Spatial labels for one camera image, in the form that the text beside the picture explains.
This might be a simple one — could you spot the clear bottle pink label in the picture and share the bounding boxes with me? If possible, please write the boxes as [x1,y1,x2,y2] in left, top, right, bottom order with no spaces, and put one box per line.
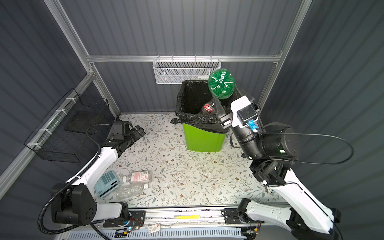
[123,170,152,185]

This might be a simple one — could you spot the green bottle yellow cap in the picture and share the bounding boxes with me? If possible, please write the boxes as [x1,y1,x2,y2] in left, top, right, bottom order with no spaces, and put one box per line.
[208,69,236,100]

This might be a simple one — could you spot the clear bottle red label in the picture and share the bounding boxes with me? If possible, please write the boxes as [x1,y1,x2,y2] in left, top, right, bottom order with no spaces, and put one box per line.
[200,99,216,115]

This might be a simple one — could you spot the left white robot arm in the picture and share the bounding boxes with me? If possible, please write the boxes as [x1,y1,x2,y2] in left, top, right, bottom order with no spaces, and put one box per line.
[49,121,146,226]

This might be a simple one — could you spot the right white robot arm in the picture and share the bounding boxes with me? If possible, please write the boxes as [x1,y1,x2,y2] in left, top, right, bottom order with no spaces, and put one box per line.
[224,113,343,240]

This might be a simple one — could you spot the green plastic waste bin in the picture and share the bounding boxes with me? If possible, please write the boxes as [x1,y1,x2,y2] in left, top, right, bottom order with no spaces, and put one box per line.
[183,124,227,153]

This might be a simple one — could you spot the black bin liner bag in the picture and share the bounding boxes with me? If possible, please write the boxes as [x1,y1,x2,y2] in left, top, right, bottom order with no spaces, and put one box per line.
[171,80,235,134]

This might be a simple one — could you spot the clear ribbed empty bottle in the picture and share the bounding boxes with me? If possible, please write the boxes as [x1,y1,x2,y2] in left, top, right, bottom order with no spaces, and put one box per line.
[116,183,150,200]

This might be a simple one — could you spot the white tube in basket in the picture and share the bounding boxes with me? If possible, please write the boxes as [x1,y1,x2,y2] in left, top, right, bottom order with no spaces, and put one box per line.
[197,75,210,81]

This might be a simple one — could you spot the black corrugated cable left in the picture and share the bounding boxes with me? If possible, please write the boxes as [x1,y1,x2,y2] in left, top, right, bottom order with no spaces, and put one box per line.
[37,123,113,240]

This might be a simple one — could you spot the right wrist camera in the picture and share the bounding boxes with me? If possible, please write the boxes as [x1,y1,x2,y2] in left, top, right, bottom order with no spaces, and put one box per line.
[231,96,259,133]

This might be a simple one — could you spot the black wire wall basket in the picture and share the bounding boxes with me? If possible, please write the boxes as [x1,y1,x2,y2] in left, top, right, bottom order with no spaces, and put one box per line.
[24,89,114,164]

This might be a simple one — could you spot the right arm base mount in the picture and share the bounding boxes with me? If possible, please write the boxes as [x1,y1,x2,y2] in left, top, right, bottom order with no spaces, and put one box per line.
[221,208,251,225]

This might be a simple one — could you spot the white wire wall basket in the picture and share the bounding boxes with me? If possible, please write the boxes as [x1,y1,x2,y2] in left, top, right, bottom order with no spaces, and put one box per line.
[153,58,222,85]

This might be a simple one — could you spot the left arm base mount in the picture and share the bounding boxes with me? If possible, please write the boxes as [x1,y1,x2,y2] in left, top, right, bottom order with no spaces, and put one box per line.
[103,211,147,228]

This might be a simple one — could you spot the white tag on rail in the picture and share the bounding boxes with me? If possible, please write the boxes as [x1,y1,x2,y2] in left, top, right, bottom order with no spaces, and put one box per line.
[148,224,161,234]

